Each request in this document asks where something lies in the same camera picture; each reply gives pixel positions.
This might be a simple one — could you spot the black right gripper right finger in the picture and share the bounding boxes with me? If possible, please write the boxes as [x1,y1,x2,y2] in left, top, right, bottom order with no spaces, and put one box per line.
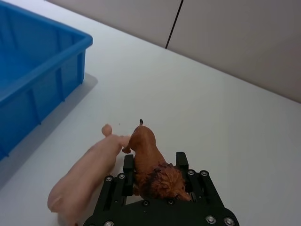
[175,152,224,208]

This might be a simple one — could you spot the pink toy pig figure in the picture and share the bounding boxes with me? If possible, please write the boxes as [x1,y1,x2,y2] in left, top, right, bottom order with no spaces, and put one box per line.
[48,123,131,226]

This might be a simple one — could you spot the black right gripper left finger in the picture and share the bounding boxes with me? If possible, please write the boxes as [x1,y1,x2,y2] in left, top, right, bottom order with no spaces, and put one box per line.
[94,154,137,212]

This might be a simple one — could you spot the blue plastic bin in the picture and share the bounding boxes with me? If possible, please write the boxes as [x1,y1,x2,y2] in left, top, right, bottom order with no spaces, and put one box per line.
[0,0,93,162]

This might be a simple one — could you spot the brown toy lion figure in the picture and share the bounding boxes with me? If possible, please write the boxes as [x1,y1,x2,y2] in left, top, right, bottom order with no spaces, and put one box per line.
[122,119,192,202]

